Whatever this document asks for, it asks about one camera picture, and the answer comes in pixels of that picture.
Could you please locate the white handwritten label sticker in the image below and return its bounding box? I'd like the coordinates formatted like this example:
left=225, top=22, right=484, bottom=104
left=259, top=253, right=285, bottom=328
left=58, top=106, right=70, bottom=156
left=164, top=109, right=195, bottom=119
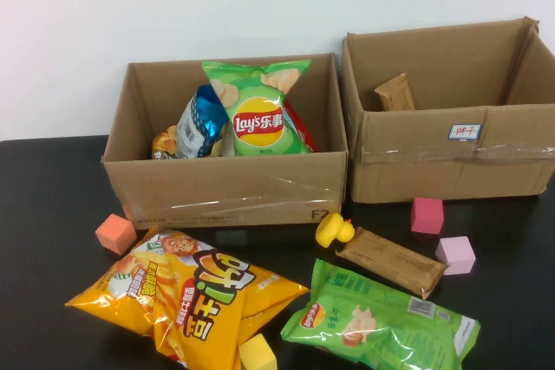
left=447, top=123, right=483, bottom=141

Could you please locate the brown biscuit packet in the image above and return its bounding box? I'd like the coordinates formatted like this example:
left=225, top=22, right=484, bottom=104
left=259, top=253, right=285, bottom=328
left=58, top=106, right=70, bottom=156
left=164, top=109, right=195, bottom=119
left=336, top=226, right=448, bottom=301
left=374, top=72, right=416, bottom=112

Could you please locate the red snack bag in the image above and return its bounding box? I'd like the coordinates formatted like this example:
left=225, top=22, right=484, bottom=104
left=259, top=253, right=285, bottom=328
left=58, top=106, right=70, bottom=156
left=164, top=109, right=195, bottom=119
left=284, top=101, right=318, bottom=153

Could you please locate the large yellow fries snack bag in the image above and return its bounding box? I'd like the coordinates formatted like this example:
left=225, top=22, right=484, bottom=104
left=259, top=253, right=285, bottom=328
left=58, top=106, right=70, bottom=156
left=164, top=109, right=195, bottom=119
left=64, top=228, right=310, bottom=370

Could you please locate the green Lay's chips bag, big logo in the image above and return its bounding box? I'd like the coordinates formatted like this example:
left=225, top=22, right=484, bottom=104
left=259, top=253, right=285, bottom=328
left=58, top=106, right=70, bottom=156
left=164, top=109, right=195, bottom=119
left=201, top=58, right=313, bottom=158

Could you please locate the cardboard box with white label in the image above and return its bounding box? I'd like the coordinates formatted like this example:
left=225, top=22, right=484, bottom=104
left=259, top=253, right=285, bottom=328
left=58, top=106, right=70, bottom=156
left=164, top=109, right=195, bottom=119
left=340, top=16, right=555, bottom=204

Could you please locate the yellow foam cube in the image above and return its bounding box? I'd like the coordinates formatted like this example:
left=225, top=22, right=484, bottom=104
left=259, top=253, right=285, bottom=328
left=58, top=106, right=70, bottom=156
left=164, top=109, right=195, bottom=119
left=238, top=334, right=278, bottom=370

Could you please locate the small orange snack bag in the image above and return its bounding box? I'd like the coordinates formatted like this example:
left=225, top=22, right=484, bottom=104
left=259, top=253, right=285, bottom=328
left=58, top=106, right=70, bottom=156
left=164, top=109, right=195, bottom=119
left=151, top=125, right=180, bottom=160

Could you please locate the yellow rubber duck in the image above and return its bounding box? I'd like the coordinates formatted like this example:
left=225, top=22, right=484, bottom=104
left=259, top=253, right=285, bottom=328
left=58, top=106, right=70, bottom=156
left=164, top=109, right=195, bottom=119
left=315, top=211, right=356, bottom=250

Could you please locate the orange foam cube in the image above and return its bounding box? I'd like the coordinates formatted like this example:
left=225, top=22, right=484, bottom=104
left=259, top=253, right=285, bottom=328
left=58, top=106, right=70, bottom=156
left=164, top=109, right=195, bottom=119
left=95, top=213, right=138, bottom=256

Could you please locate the light pink foam cube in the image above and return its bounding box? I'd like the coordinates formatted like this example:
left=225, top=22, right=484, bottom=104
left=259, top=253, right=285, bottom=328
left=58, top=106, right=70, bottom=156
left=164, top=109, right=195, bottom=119
left=434, top=236, right=477, bottom=276

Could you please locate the red foam cube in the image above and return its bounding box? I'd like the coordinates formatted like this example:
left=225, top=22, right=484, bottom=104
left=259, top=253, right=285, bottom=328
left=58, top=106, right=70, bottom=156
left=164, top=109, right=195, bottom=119
left=410, top=197, right=445, bottom=236

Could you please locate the blue and white snack bag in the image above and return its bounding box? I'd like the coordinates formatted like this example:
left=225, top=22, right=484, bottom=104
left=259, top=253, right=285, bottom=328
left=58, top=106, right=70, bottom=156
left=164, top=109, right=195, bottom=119
left=175, top=83, right=230, bottom=159

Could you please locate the cardboard box with F2 print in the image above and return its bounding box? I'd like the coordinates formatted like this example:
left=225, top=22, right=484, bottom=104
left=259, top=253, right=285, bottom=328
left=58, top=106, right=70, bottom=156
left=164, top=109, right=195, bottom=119
left=100, top=52, right=349, bottom=230

